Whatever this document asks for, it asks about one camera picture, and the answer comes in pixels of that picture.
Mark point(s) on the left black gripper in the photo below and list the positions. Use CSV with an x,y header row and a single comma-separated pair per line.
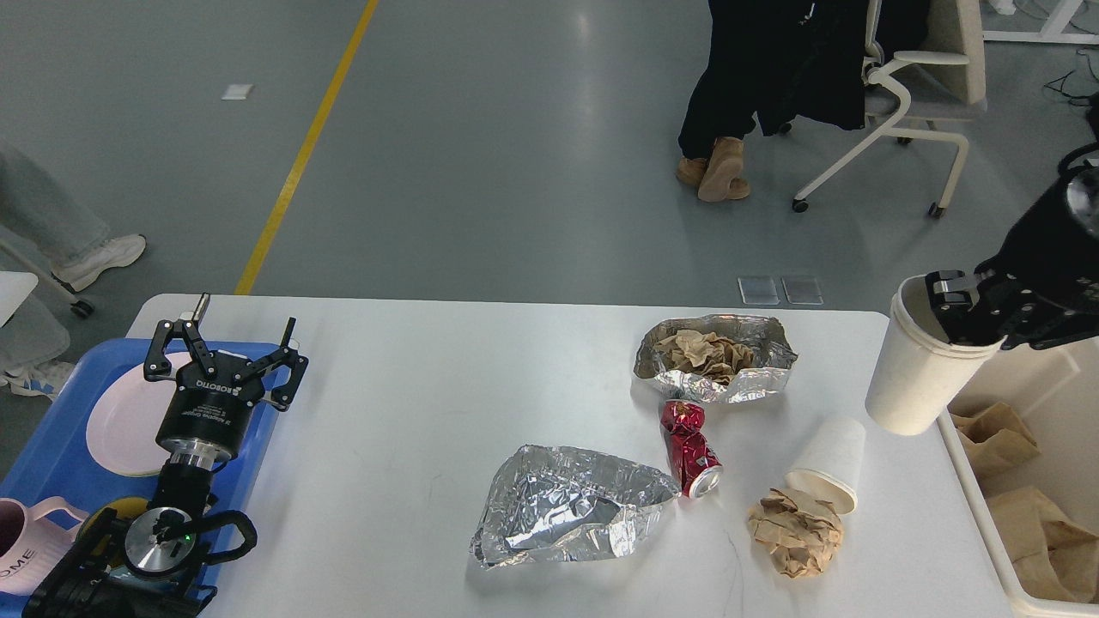
x,y
210,403

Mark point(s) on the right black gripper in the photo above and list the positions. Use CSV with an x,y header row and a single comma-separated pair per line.
x,y
1039,289

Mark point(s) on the pink plate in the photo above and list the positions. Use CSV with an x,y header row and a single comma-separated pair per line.
x,y
127,417

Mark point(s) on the white paper cup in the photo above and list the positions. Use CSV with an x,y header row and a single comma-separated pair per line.
x,y
829,466
918,370

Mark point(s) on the large brown paper bag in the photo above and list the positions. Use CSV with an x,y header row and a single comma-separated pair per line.
x,y
1053,557

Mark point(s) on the pink home mug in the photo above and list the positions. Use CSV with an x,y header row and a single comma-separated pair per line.
x,y
31,545

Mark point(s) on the foil tray with paper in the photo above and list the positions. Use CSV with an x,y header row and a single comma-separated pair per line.
x,y
765,335

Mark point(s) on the foil sheet front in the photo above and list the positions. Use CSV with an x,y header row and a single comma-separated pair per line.
x,y
566,503

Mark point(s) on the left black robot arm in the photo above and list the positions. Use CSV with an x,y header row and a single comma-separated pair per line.
x,y
150,564

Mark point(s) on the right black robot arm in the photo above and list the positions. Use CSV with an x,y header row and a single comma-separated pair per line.
x,y
1086,154

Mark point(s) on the beige plastic bin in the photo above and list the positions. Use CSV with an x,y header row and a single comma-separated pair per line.
x,y
1055,392

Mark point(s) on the blue plastic tray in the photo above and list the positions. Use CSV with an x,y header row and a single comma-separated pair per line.
x,y
57,462

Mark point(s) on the white chair at left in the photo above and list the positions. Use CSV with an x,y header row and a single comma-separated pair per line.
x,y
33,339

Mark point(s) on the flattened white paper cup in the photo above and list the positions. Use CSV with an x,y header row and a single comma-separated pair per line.
x,y
829,466

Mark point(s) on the person in grey trousers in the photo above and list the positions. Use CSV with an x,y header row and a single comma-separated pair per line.
x,y
32,198

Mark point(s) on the white office chair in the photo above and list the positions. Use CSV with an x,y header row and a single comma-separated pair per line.
x,y
906,95

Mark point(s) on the white desk leg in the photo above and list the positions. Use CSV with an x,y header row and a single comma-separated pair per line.
x,y
1040,22

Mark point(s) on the crumpled brown paper ball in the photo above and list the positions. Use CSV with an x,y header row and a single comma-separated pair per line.
x,y
801,534

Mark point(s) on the crumpled brown paper in foil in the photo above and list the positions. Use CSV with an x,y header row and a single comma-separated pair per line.
x,y
709,355

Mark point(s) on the crushed red soda can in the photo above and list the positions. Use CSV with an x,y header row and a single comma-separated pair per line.
x,y
692,460

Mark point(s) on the person in black clothes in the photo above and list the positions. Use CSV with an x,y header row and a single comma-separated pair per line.
x,y
770,62

